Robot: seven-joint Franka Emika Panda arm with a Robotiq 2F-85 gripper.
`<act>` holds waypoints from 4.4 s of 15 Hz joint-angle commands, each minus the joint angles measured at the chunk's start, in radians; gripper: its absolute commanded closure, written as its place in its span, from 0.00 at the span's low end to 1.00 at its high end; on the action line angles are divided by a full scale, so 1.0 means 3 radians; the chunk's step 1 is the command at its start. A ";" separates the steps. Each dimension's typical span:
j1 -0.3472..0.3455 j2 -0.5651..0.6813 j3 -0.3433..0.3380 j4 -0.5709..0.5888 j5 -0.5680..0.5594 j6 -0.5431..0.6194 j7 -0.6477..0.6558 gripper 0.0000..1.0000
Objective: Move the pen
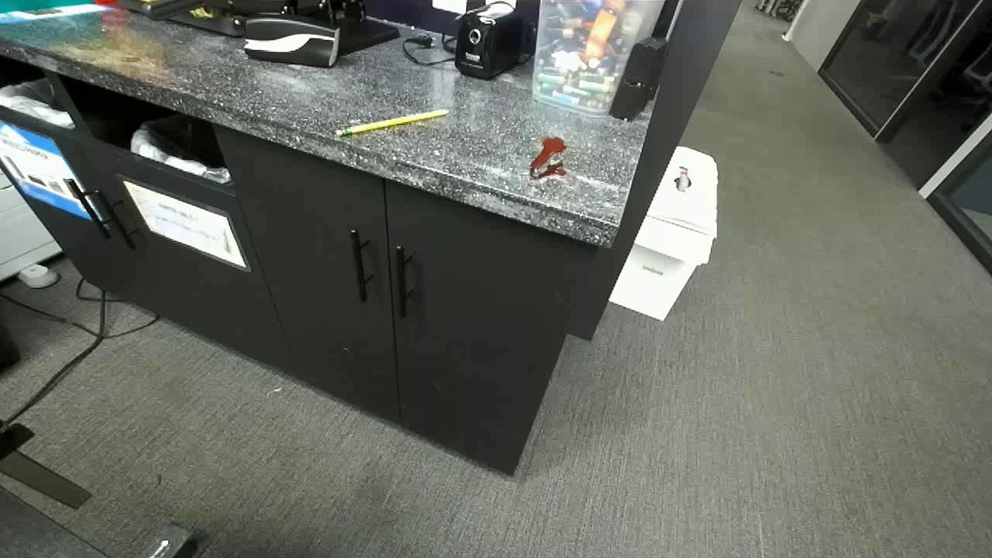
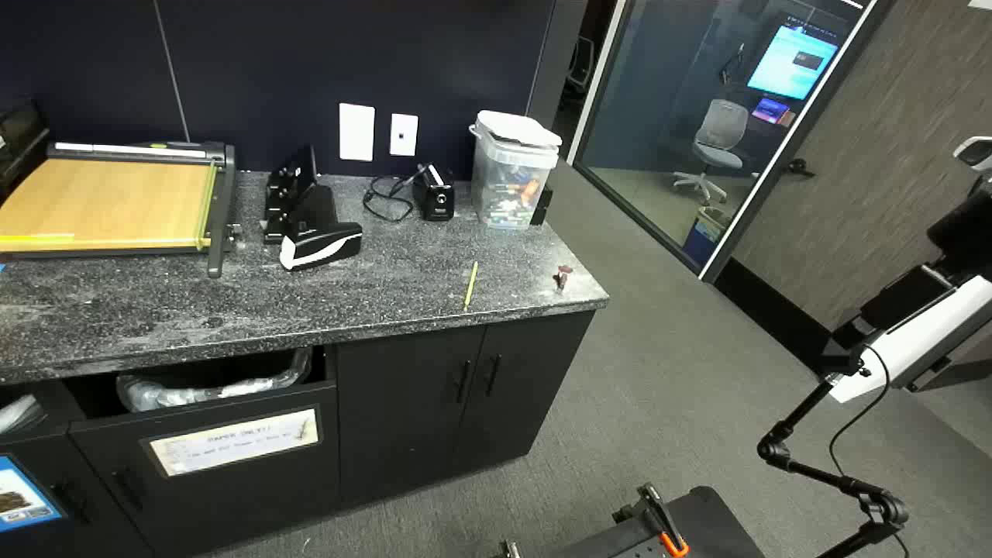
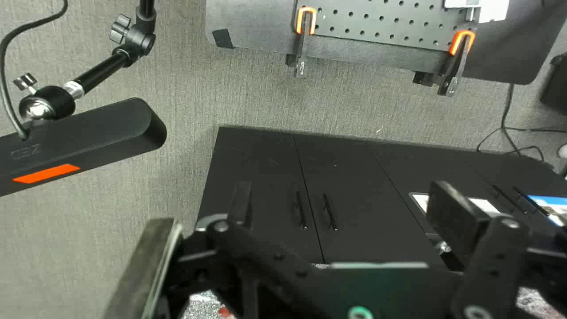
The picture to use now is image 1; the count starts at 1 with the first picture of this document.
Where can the yellow pen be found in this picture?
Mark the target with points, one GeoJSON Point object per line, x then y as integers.
{"type": "Point", "coordinates": [393, 122]}

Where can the black cabinet with granite top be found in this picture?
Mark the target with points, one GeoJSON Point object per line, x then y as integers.
{"type": "Point", "coordinates": [466, 311]}

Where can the red staple remover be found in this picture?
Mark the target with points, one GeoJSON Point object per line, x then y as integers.
{"type": "Point", "coordinates": [550, 157]}

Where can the white step bin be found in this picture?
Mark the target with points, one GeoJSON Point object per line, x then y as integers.
{"type": "Point", "coordinates": [675, 233]}

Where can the black upright handheld device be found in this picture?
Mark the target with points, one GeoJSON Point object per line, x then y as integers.
{"type": "Point", "coordinates": [636, 79]}

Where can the clear box with colourful contents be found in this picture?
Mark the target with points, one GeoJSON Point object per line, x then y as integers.
{"type": "Point", "coordinates": [590, 48]}

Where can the black flat tray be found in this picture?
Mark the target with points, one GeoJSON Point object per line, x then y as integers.
{"type": "Point", "coordinates": [362, 31]}

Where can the black and white stapler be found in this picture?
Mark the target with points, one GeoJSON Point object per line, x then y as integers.
{"type": "Point", "coordinates": [294, 43]}

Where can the white paper label sign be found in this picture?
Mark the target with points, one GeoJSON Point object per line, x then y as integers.
{"type": "Point", "coordinates": [186, 223]}

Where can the white trash bag liner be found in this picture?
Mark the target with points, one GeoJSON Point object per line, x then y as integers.
{"type": "Point", "coordinates": [33, 105]}
{"type": "Point", "coordinates": [176, 149]}

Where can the metal stand foot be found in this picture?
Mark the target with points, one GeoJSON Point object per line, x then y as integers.
{"type": "Point", "coordinates": [172, 542]}

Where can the blue and white label sign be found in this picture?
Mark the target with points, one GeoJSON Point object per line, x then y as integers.
{"type": "Point", "coordinates": [41, 173]}

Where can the white appliance by cabinet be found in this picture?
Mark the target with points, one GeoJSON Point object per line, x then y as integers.
{"type": "Point", "coordinates": [19, 233]}

